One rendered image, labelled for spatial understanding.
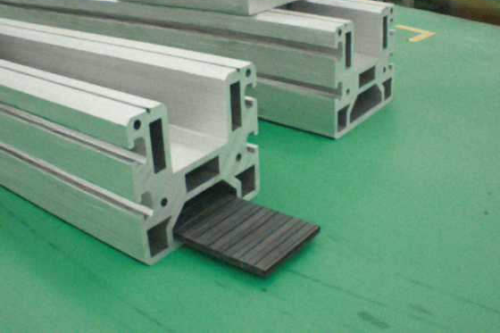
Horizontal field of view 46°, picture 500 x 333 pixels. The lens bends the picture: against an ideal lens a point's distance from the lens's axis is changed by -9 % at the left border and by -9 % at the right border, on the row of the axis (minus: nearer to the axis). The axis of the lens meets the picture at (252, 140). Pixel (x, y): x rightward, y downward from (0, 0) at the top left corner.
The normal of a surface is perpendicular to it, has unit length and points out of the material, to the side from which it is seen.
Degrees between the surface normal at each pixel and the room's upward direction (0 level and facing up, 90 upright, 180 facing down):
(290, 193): 0
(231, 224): 0
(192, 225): 0
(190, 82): 90
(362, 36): 90
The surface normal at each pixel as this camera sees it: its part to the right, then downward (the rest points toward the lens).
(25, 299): -0.04, -0.91
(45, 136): -0.61, 0.36
